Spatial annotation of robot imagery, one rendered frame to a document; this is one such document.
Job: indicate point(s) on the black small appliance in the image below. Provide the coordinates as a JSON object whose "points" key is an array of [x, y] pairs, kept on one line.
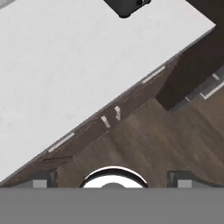
{"points": [[125, 7]]}

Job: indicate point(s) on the dark wood drawer front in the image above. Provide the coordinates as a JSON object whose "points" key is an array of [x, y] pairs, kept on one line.
{"points": [[65, 151], [157, 84]]}

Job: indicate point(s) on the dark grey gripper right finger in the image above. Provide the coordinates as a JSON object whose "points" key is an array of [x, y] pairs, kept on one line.
{"points": [[172, 178]]}

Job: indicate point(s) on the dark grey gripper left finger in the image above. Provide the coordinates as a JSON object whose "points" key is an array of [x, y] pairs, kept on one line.
{"points": [[53, 178]]}

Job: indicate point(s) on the dark wood cabinet door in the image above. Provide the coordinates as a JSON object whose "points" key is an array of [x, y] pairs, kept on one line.
{"points": [[93, 132], [132, 105]]}

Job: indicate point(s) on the dark brown tall cabinet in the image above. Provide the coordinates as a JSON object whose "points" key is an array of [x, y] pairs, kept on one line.
{"points": [[195, 55]]}

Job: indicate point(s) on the white round object black rim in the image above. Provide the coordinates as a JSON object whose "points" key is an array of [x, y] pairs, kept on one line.
{"points": [[113, 178]]}

